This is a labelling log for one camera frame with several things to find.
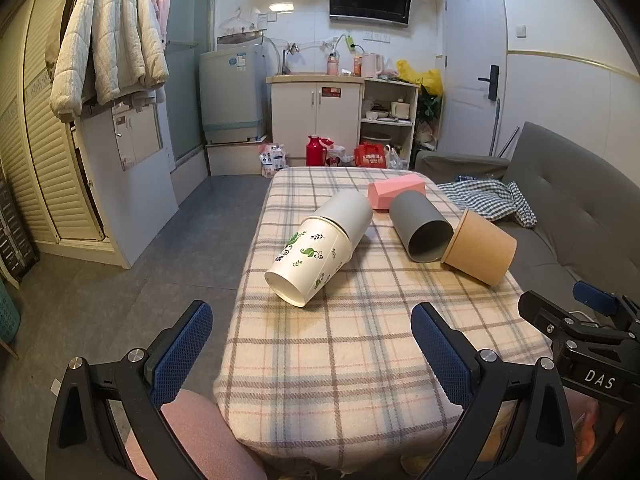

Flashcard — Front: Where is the glass shower door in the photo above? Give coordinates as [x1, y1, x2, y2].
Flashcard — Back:
[162, 0, 217, 173]

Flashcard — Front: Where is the teal plastic basket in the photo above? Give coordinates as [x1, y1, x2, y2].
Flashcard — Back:
[0, 279, 21, 347]

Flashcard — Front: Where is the grey sofa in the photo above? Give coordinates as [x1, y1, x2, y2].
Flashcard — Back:
[415, 121, 640, 322]

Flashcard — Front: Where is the dark plastic crate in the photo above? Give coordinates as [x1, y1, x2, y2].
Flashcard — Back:
[0, 179, 41, 283]

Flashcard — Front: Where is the grey washing machine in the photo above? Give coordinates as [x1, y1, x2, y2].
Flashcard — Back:
[199, 35, 269, 145]

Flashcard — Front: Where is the blue checked cloth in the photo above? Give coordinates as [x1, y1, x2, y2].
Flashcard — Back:
[439, 179, 537, 230]

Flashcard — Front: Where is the dark grey cup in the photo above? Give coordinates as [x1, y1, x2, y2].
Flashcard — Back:
[389, 190, 455, 264]

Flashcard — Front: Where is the yellow plastic bag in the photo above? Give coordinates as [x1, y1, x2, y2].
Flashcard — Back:
[396, 59, 444, 97]

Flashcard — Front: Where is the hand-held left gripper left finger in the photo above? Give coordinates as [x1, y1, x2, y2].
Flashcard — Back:
[46, 300, 213, 480]

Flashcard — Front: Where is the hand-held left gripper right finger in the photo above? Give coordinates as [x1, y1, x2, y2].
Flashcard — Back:
[411, 302, 577, 480]

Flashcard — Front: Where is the white sink cabinet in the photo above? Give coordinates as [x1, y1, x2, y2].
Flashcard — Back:
[266, 74, 365, 162]

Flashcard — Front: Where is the black door handle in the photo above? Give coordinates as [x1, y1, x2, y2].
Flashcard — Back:
[477, 64, 500, 100]

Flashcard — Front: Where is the white printed package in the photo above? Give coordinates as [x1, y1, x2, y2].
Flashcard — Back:
[258, 142, 289, 179]

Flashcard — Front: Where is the plaid blanket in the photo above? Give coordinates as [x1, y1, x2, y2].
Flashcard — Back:
[214, 166, 554, 476]

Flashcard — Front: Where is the light grey cup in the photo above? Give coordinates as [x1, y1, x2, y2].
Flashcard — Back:
[315, 190, 374, 252]

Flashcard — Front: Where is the white open shelf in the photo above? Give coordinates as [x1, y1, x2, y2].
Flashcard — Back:
[358, 79, 420, 169]

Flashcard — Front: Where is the white electric kettle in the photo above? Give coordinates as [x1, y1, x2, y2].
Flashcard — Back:
[360, 52, 385, 79]

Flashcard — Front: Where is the white washing machine platform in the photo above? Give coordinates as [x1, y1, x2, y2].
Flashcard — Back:
[205, 137, 274, 177]

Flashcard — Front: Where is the pink hanging garment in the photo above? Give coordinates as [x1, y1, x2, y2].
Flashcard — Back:
[149, 0, 171, 52]

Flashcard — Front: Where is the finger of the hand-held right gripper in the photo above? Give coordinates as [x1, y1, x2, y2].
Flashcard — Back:
[518, 290, 608, 348]
[572, 280, 640, 332]

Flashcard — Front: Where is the red thermos jug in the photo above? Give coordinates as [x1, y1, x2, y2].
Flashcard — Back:
[306, 135, 329, 166]

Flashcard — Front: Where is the pink box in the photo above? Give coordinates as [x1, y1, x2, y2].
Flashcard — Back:
[367, 172, 427, 211]

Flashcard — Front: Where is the cream louvered wardrobe door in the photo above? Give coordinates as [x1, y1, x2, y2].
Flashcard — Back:
[0, 0, 107, 247]

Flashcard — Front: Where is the white puffer jacket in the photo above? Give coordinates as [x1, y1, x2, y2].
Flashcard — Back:
[49, 0, 170, 122]

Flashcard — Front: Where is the white door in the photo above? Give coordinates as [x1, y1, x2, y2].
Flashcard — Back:
[440, 0, 509, 157]

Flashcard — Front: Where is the white cabinet panel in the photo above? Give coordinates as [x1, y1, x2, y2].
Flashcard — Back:
[74, 91, 179, 268]

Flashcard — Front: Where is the brown paper cup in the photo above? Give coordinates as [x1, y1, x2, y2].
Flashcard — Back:
[440, 208, 518, 289]

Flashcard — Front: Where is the white leaf-print paper cup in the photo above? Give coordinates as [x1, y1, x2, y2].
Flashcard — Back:
[264, 216, 354, 308]

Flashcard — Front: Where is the red gift bag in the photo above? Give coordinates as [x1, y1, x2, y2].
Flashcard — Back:
[354, 142, 389, 169]

